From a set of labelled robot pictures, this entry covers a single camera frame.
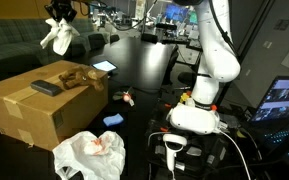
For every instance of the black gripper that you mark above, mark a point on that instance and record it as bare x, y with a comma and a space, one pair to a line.
61, 6

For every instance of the white towel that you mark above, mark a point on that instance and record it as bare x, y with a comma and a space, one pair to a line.
61, 33

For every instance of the brown moose plushie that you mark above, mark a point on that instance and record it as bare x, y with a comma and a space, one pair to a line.
80, 76

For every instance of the red turnip plushie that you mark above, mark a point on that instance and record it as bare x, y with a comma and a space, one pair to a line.
126, 96

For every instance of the blue sponge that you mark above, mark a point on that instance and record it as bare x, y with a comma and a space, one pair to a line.
113, 120

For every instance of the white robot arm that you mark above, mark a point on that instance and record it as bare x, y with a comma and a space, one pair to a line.
219, 61

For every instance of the large cardboard box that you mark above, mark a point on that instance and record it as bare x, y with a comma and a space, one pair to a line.
45, 121

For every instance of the black office chair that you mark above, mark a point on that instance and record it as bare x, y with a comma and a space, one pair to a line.
96, 41

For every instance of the green plaid sofa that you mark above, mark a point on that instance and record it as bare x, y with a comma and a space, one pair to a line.
21, 37

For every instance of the tablet with lit screen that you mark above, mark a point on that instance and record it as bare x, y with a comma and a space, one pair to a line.
105, 65

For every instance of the black rectangular case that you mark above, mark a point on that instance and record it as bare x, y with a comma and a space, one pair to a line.
46, 87

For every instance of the white plastic bag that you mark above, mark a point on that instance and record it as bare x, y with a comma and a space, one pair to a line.
96, 158

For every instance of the white VR controller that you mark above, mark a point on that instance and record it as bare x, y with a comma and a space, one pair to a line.
173, 143

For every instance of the open laptop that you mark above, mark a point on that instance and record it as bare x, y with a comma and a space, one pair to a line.
269, 124

